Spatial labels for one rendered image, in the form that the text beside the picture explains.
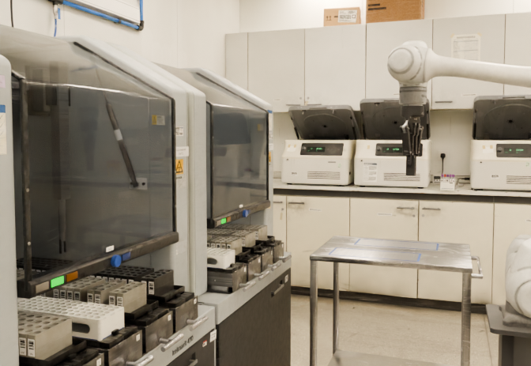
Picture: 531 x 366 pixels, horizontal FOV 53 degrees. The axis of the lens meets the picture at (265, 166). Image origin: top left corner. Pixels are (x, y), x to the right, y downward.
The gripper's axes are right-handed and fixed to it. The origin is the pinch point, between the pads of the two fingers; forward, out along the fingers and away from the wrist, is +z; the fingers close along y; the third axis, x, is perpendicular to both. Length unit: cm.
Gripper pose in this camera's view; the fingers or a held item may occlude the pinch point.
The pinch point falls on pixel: (411, 165)
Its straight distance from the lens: 186.0
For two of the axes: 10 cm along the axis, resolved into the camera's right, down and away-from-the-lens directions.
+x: -7.4, -0.5, 6.7
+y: 6.7, -0.4, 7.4
